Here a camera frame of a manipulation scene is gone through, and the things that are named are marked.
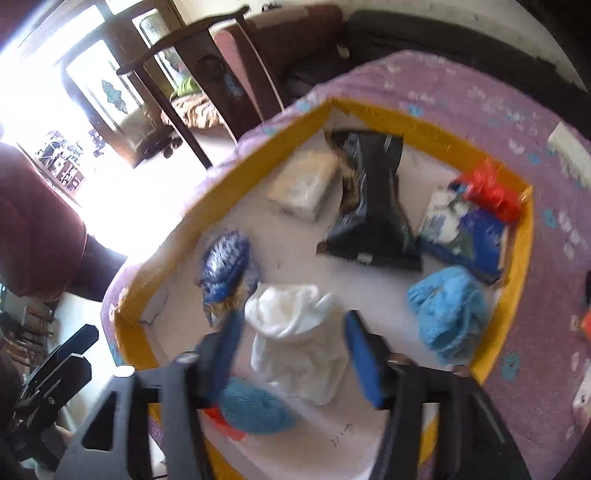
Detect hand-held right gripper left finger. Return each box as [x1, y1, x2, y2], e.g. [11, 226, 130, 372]
[55, 309, 247, 480]

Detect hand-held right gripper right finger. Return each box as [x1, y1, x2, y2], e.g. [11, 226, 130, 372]
[344, 309, 532, 480]

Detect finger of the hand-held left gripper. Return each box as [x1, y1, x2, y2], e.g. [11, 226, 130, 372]
[23, 323, 100, 398]

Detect blue cloth with red band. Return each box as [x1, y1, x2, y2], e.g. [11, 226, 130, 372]
[203, 376, 296, 439]

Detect white cloth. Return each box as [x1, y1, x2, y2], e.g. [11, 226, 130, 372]
[244, 284, 352, 407]

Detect dark blue patterned plastic bag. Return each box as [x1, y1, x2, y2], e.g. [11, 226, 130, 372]
[198, 231, 259, 324]

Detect light blue knit towel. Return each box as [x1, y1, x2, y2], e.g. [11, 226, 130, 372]
[406, 267, 490, 365]

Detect yellow cardboard box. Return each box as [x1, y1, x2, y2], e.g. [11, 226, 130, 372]
[111, 97, 536, 480]

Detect black printed packet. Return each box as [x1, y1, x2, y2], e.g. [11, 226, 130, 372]
[316, 129, 423, 273]

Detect blue white tissue pack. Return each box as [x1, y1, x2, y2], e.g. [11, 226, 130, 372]
[418, 182, 511, 284]

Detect red plastic bag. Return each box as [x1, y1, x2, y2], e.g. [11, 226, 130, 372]
[457, 159, 527, 222]

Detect dark red armchair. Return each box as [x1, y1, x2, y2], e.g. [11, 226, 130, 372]
[0, 143, 125, 301]

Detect patterned cushion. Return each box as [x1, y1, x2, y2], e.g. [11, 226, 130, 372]
[173, 90, 234, 131]

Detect wooden glass cabinet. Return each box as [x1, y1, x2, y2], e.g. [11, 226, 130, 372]
[60, 0, 204, 167]

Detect dark wooden chair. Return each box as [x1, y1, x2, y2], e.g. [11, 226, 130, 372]
[115, 4, 287, 169]

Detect white papers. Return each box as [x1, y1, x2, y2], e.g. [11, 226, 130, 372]
[547, 122, 591, 178]

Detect black sofa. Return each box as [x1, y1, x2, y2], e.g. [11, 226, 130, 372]
[281, 9, 578, 93]

